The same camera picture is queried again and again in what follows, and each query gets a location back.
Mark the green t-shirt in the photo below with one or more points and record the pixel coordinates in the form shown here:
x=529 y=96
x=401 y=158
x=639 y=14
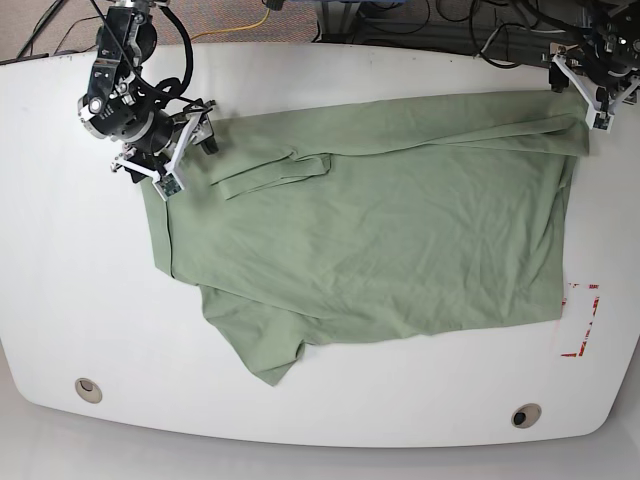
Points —
x=375 y=221

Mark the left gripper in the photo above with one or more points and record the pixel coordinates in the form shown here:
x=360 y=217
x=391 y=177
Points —
x=604 y=89

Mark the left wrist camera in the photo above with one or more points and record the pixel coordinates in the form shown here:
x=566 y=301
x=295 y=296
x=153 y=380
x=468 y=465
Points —
x=599 y=120

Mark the right table grommet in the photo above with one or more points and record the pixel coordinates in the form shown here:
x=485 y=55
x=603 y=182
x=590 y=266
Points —
x=526 y=416

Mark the red tape marking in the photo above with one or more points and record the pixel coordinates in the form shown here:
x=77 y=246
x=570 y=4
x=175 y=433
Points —
x=579 y=310

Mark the left table grommet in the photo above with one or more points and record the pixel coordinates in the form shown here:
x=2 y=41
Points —
x=88 y=391

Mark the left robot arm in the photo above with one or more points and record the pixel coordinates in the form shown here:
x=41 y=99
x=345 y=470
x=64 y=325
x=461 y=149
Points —
x=598 y=56

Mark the table grommet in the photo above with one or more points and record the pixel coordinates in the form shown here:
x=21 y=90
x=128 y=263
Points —
x=88 y=391
x=526 y=416

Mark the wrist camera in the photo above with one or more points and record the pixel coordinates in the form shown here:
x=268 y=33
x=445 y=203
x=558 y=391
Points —
x=599 y=120
x=168 y=185

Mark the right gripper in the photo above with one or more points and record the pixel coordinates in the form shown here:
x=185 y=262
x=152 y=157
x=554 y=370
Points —
x=150 y=141

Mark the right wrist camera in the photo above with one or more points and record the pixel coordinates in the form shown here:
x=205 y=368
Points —
x=168 y=185

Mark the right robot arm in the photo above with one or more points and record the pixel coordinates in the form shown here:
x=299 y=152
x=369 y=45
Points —
x=117 y=92

